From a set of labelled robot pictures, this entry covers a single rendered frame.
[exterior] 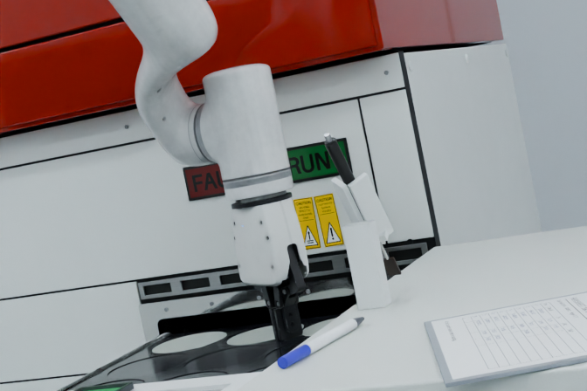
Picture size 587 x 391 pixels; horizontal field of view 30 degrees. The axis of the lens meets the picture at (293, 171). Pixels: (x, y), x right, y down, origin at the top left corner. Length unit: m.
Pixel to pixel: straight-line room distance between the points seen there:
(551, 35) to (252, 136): 1.67
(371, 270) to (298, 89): 0.44
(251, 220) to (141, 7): 0.29
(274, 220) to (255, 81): 0.17
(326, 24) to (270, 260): 0.31
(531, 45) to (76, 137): 1.54
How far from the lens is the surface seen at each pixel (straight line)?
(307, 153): 1.46
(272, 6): 1.42
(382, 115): 1.42
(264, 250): 1.30
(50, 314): 1.71
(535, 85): 2.88
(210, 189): 1.53
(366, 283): 1.08
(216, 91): 1.30
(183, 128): 1.34
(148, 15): 1.20
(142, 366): 1.39
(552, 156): 2.89
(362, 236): 1.08
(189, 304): 1.57
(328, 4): 1.39
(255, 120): 1.29
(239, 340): 1.40
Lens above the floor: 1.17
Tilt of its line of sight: 3 degrees down
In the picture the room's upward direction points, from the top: 11 degrees counter-clockwise
